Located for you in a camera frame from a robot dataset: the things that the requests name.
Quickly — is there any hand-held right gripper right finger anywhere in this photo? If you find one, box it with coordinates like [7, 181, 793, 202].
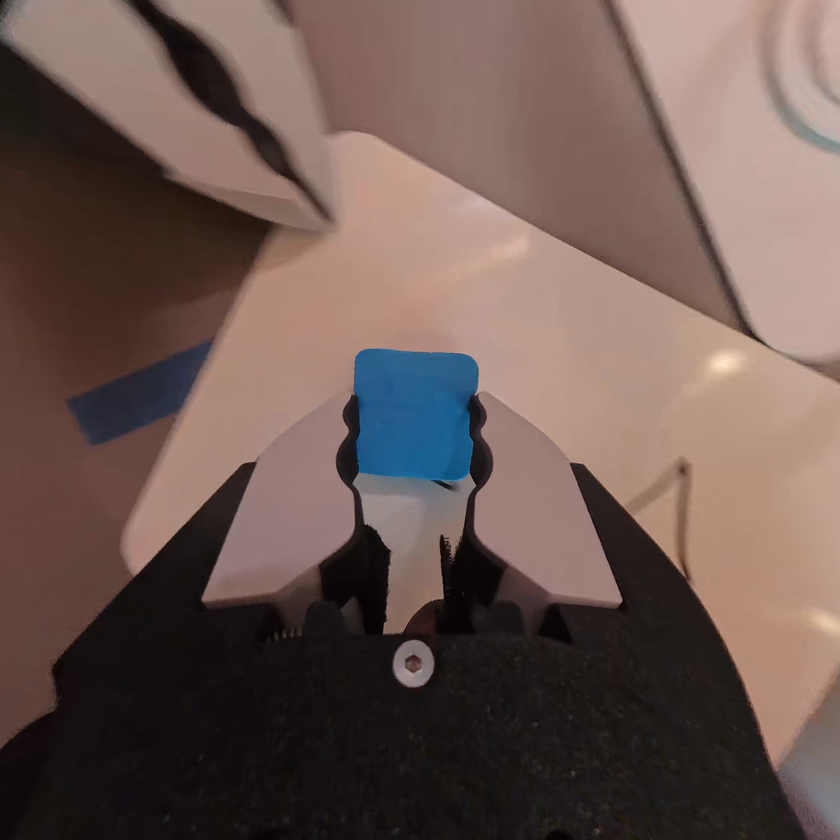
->
[438, 391, 624, 636]

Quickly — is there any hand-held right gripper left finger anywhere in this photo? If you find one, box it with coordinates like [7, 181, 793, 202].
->
[200, 394, 389, 636]

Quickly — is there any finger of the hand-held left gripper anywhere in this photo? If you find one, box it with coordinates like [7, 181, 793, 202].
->
[0, 0, 327, 232]
[154, 0, 337, 221]

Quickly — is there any white whiteboard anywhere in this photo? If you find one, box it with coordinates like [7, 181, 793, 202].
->
[120, 130, 840, 769]

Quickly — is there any blue whiteboard eraser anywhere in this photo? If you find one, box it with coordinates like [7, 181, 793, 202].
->
[354, 348, 480, 480]

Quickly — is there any blue tape strip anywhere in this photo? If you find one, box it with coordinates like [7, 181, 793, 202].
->
[66, 340, 214, 446]

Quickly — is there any white metal desk stand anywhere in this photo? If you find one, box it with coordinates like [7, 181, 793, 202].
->
[604, 0, 840, 382]

